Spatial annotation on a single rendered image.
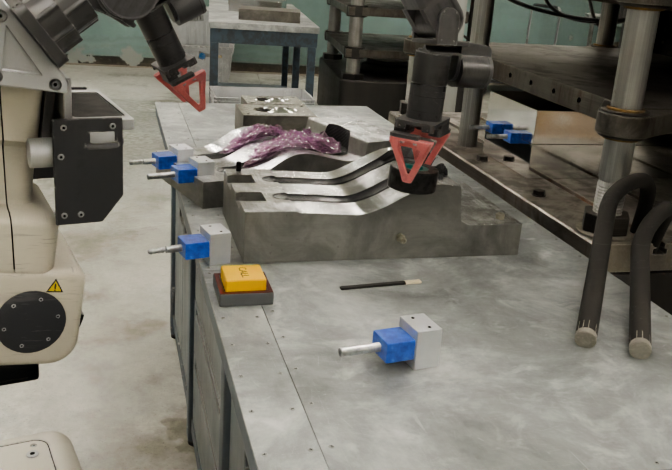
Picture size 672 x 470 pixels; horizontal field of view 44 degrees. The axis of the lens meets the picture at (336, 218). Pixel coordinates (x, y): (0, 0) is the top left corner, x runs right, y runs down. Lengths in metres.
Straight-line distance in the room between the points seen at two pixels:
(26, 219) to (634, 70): 1.12
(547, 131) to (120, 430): 1.39
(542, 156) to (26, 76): 1.37
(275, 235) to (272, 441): 0.52
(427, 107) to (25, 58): 0.59
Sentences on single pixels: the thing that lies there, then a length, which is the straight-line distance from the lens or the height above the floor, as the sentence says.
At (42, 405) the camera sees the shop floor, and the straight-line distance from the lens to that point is 2.57.
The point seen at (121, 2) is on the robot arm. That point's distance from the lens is 1.10.
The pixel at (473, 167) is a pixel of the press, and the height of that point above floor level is 0.78.
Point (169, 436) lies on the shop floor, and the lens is 2.38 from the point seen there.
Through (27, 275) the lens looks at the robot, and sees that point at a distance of 1.34.
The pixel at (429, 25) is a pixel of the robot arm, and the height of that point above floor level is 1.20.
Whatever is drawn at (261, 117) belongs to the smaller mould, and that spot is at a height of 0.86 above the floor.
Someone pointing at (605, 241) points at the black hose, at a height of 0.88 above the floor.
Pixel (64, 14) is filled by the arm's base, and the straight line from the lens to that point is 1.10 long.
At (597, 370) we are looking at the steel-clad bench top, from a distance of 1.16.
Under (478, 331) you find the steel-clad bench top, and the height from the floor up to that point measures 0.80.
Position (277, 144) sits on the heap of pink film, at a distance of 1.73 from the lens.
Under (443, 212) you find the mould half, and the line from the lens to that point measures 1.44.
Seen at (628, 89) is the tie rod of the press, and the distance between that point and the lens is 1.69.
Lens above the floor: 1.31
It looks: 18 degrees down
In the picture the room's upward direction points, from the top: 4 degrees clockwise
